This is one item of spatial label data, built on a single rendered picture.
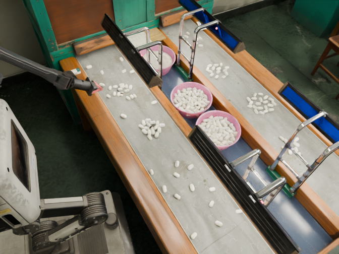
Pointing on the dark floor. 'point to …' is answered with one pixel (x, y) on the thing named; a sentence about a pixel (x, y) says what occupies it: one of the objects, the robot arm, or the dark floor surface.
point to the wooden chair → (333, 44)
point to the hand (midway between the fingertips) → (101, 88)
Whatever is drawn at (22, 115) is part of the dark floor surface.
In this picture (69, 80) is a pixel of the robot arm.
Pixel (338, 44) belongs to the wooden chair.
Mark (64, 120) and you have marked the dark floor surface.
